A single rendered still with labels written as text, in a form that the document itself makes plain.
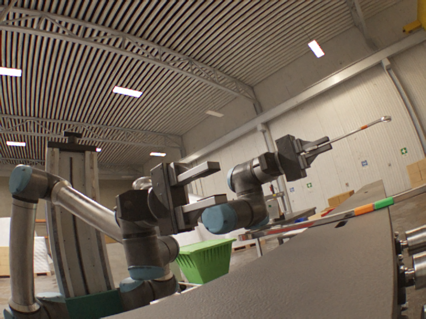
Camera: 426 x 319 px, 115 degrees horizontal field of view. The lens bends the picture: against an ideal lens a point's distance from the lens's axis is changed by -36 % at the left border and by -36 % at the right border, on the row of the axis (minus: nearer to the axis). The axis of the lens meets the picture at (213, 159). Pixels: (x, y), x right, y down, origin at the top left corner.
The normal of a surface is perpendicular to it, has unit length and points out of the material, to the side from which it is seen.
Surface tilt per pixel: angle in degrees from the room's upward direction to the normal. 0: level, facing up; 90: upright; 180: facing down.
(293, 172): 90
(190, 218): 90
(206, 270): 101
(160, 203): 90
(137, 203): 90
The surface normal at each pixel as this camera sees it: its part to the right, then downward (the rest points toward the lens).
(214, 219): -0.65, -0.05
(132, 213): 0.68, -0.34
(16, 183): -0.12, -0.37
